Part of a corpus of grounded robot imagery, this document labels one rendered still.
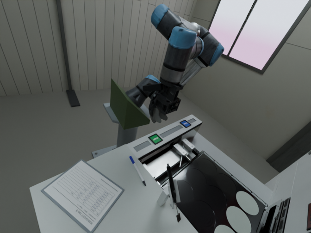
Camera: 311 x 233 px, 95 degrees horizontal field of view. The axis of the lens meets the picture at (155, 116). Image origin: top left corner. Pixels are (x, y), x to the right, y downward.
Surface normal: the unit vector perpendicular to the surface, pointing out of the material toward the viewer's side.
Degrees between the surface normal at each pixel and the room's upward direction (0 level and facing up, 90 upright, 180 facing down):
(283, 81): 90
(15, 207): 0
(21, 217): 0
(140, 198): 0
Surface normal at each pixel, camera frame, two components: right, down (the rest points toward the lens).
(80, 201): 0.22, -0.78
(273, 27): -0.82, 0.18
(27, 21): 0.53, 0.61
